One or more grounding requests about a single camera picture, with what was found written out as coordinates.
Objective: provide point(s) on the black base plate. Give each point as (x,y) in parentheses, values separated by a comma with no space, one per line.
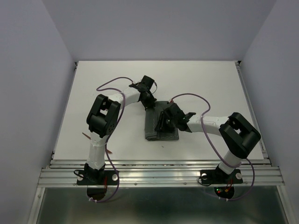
(107,177)
(218,176)

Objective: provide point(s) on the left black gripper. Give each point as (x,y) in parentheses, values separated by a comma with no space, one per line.
(151,103)

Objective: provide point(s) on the grey cloth napkin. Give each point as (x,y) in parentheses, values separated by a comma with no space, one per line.
(151,119)

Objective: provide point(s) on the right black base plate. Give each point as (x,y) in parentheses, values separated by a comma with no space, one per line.
(218,176)

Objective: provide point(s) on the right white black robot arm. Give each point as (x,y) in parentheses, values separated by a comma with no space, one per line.
(238,134)

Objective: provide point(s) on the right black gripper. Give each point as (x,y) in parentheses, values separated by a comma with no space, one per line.
(161,122)

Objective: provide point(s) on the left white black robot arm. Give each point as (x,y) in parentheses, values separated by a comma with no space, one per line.
(103,119)

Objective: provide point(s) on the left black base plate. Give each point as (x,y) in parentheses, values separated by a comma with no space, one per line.
(107,177)

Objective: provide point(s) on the aluminium right side rail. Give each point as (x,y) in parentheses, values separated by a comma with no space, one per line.
(252,113)

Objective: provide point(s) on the aluminium front rail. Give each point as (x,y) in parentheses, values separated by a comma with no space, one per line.
(159,173)

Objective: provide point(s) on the aluminium rail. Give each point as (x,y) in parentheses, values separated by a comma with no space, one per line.
(159,173)
(252,113)

